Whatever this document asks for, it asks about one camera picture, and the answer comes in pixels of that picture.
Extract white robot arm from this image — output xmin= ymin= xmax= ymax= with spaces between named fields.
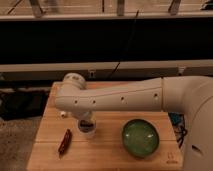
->
xmin=55 ymin=73 xmax=213 ymax=171

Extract white ceramic cup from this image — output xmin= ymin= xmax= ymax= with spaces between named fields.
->
xmin=78 ymin=120 xmax=96 ymax=139

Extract green ceramic bowl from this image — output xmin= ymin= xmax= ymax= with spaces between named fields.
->
xmin=122 ymin=119 xmax=160 ymax=158

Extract white toothpaste tube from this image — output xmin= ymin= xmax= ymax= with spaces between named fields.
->
xmin=60 ymin=111 xmax=68 ymax=118

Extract wall power outlet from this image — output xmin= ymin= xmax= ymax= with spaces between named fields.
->
xmin=88 ymin=70 xmax=96 ymax=78

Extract black hanging cable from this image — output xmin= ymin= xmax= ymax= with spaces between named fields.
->
xmin=105 ymin=9 xmax=140 ymax=80

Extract black and blue floor cables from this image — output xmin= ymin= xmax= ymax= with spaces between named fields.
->
xmin=168 ymin=112 xmax=188 ymax=149

